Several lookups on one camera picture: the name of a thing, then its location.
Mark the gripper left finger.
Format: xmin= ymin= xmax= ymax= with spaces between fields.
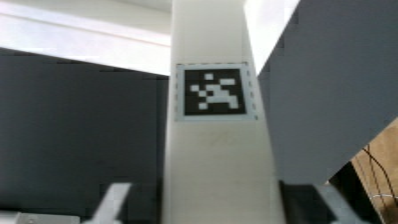
xmin=87 ymin=181 xmax=163 ymax=224

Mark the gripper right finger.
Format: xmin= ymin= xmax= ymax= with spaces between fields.
xmin=279 ymin=181 xmax=357 ymax=224

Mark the white leg with marker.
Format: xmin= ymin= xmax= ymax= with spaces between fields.
xmin=161 ymin=0 xmax=286 ymax=224

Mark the white desk top tray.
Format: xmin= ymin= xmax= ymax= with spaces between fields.
xmin=0 ymin=0 xmax=302 ymax=75

